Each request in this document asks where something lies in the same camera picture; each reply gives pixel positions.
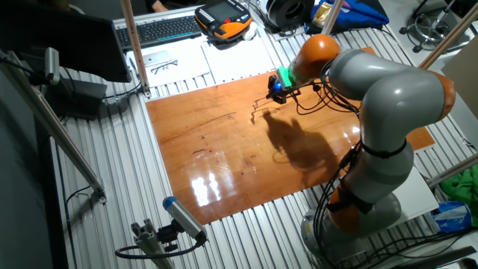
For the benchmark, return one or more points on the aluminium profile stand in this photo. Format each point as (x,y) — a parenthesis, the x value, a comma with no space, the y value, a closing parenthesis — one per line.
(149,243)

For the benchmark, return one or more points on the black-framed glasses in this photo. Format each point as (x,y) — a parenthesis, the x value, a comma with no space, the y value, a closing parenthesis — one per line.
(163,66)

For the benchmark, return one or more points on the silver camera with blue end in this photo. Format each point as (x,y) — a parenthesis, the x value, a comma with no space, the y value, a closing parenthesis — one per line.
(183,216)

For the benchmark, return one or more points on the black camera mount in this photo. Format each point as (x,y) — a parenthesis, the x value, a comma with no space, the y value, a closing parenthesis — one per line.
(169,235)

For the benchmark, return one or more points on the chrome stool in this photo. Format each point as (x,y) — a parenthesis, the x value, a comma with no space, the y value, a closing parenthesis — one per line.
(431,29)

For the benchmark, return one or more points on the black keyboard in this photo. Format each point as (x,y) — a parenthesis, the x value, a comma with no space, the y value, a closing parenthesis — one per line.
(160,31)

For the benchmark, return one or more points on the green cloth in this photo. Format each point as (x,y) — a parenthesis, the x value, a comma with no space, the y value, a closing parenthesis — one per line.
(463,187)

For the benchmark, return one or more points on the green gripper mount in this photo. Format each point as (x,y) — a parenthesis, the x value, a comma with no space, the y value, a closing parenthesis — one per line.
(285,76)

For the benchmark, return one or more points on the tan frame post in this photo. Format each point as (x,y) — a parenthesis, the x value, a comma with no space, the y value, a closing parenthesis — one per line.
(134,45)

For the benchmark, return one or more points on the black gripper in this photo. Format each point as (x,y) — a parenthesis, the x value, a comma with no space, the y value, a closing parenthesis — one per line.
(284,93)

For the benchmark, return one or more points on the glossy wooden board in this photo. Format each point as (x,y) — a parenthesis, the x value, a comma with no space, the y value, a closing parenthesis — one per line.
(209,149)

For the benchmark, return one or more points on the white printed paper sheet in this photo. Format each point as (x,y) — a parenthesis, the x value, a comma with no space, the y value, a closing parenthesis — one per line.
(186,63)
(239,60)

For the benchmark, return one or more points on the black computer box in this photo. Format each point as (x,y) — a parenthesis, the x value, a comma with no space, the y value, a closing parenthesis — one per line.
(78,97)

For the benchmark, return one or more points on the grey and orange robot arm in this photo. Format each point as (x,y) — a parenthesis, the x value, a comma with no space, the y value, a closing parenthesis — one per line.
(396,101)

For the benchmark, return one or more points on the red-framed glasses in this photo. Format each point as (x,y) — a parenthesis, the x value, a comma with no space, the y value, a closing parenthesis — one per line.
(253,106)

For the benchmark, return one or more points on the aluminium frame post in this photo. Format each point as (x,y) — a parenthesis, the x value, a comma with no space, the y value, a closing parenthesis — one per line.
(332,16)
(448,37)

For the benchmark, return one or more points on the aluminium frame bar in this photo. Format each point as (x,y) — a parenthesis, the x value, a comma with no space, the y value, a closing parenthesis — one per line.
(56,127)
(452,171)

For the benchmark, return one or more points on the person's hand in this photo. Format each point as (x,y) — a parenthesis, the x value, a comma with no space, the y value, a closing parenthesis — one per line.
(160,6)

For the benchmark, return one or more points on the blue tissue packet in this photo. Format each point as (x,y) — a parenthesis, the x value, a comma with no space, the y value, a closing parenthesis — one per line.
(450,216)

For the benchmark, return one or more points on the cardboard panel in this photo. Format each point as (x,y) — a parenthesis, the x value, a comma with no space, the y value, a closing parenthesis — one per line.
(463,74)

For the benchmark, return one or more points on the orange and black teach pendant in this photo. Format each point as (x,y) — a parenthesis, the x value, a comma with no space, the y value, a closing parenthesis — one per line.
(224,15)

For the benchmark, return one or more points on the black filament spool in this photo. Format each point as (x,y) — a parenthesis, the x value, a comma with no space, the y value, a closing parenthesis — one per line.
(289,13)

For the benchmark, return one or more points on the black monitor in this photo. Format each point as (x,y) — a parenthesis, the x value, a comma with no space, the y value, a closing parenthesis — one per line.
(74,41)

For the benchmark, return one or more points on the yellow packet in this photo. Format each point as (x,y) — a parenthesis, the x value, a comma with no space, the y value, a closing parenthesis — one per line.
(322,13)

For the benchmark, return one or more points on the blue cloth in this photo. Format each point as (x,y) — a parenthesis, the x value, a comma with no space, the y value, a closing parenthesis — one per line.
(362,15)

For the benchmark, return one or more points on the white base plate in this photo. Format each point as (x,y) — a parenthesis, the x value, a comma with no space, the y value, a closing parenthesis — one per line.
(418,198)

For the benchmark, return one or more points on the silver smartphone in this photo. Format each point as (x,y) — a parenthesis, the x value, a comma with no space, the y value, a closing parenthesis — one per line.
(157,58)

